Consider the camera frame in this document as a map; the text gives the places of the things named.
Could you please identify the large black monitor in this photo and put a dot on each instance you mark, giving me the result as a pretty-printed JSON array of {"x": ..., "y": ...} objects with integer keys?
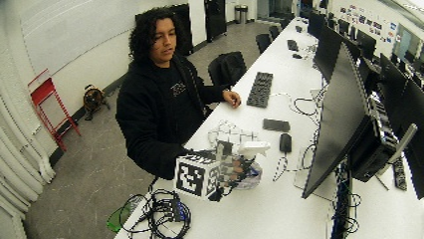
[{"x": 338, "y": 126}]

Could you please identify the the person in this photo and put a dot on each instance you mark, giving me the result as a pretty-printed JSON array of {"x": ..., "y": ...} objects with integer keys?
[{"x": 159, "y": 109}]

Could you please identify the black office chair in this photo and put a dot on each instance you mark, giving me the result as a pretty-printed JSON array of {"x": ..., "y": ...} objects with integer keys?
[
  {"x": 264, "y": 41},
  {"x": 228, "y": 68}
]

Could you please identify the white marker cube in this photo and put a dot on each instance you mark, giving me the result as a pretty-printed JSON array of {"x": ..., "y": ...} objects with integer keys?
[{"x": 194, "y": 176}]

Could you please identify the white curtain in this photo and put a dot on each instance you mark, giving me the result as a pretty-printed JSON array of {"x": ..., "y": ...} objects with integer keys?
[{"x": 18, "y": 149}]

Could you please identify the black phone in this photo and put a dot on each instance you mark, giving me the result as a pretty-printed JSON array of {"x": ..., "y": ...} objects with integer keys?
[{"x": 276, "y": 125}]

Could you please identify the grey trash can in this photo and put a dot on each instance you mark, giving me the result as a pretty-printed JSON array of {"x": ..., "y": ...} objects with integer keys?
[{"x": 241, "y": 13}]

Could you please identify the clear spray bottle white trigger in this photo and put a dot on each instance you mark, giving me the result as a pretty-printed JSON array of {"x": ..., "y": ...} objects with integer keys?
[{"x": 253, "y": 151}]

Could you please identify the red step ladder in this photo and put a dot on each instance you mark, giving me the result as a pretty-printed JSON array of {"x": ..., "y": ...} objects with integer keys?
[{"x": 50, "y": 109}]

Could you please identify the green safety glasses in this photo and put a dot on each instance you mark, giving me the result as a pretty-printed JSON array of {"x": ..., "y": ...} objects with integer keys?
[{"x": 119, "y": 218}]

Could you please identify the small black mouse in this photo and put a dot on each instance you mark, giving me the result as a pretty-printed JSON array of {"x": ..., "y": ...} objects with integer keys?
[{"x": 297, "y": 56}]

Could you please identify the clear plastic tray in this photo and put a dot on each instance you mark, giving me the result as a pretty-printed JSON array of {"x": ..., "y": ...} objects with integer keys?
[{"x": 229, "y": 132}]

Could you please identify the small black keyboard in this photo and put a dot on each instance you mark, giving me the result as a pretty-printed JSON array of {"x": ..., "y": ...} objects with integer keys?
[{"x": 293, "y": 45}]

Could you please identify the black computer mouse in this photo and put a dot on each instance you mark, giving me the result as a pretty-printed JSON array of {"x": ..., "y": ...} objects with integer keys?
[{"x": 285, "y": 142}]

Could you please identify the brown black backpack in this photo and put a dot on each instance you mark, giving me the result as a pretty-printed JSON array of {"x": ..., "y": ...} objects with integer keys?
[{"x": 93, "y": 99}]

